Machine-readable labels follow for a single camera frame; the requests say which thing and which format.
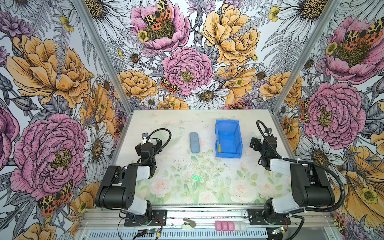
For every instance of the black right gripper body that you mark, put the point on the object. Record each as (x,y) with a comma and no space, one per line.
(258,146)

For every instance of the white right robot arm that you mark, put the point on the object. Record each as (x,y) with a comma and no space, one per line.
(310,187)

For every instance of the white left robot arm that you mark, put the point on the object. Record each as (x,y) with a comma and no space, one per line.
(117,189)

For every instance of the blue plastic bin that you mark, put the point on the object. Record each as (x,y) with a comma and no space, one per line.
(228,135)

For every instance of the grey-blue oblong case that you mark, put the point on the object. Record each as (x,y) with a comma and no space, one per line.
(194,143)

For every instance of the small green brick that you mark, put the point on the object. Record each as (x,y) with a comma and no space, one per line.
(197,178)

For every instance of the pink block set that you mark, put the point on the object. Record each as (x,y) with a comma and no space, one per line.
(224,226)

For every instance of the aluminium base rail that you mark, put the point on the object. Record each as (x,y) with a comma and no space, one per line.
(203,215)

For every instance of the beige clip on rail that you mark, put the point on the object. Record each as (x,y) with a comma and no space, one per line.
(188,224)

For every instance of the white vented cable duct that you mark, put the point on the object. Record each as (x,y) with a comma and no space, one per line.
(178,234)

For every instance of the left aluminium frame post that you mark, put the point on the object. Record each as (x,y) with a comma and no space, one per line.
(91,28)

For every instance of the aluminium corner frame post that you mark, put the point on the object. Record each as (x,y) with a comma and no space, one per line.
(320,26)

